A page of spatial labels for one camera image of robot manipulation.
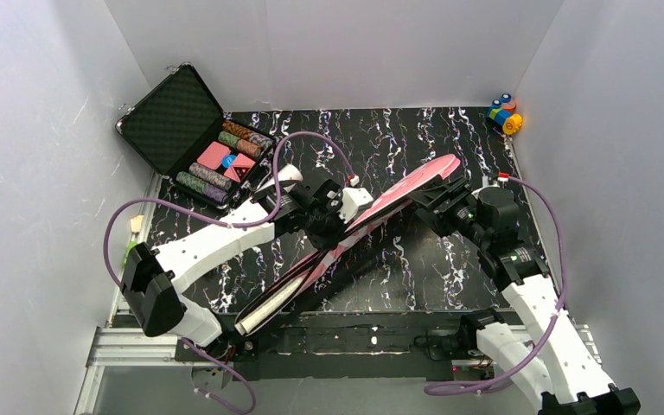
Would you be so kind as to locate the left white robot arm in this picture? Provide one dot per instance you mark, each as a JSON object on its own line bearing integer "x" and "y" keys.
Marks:
{"x": 154, "y": 280}

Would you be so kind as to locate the pink racket bag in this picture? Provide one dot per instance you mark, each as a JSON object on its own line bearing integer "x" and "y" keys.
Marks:
{"x": 389, "y": 203}

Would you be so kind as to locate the green red chip stack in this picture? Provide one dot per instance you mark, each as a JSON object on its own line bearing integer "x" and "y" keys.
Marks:
{"x": 254, "y": 151}

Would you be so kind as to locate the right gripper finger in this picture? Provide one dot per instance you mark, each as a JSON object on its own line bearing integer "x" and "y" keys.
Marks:
{"x": 438, "y": 192}
{"x": 439, "y": 225}

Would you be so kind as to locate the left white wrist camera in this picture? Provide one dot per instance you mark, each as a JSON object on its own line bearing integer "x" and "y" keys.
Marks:
{"x": 354, "y": 201}

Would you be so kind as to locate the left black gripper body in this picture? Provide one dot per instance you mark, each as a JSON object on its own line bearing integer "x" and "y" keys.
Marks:
{"x": 335, "y": 226}

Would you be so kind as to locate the brown striped chip stack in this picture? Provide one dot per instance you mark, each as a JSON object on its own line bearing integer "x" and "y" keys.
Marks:
{"x": 245, "y": 133}

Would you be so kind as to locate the blue dealer chip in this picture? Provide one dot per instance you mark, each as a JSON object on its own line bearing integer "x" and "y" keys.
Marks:
{"x": 228, "y": 160}

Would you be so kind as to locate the chrome case handle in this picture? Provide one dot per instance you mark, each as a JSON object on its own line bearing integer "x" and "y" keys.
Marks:
{"x": 259, "y": 174}

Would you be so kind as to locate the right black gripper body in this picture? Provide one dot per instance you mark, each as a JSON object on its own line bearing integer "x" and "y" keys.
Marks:
{"x": 436, "y": 199}

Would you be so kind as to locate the pink card deck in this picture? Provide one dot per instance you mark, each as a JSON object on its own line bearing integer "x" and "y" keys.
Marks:
{"x": 212, "y": 157}
{"x": 241, "y": 167}

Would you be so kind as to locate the purple patterned chip stack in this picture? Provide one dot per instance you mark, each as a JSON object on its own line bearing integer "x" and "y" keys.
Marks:
{"x": 211, "y": 176}

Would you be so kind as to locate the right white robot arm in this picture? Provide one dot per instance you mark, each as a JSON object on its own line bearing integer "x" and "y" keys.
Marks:
{"x": 558, "y": 373}

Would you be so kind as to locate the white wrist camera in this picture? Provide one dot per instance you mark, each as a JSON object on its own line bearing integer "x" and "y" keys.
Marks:
{"x": 497, "y": 180}
{"x": 354, "y": 201}

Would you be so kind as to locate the white shuttlecock tube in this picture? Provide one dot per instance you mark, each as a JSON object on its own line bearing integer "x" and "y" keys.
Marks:
{"x": 288, "y": 176}

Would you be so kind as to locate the black poker chip case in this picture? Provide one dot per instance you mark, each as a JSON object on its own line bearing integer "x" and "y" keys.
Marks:
{"x": 174, "y": 123}

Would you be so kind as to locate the green clip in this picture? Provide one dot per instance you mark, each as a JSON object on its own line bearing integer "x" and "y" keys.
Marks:
{"x": 128, "y": 250}

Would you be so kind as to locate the beige clip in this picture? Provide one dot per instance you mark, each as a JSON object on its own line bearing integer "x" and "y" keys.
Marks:
{"x": 136, "y": 223}

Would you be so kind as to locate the aluminium rail frame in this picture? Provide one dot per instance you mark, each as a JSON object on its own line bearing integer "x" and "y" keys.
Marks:
{"x": 133, "y": 345}

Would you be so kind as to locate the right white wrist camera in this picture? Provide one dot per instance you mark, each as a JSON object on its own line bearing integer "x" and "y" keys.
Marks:
{"x": 497, "y": 180}

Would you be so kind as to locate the colourful toy blocks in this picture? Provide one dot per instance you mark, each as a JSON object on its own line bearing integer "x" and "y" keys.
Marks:
{"x": 503, "y": 112}

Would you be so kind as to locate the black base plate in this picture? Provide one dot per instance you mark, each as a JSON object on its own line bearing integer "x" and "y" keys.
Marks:
{"x": 336, "y": 345}

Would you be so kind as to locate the green purple chip stack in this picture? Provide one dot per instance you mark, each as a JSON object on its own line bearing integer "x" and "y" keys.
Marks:
{"x": 205, "y": 188}

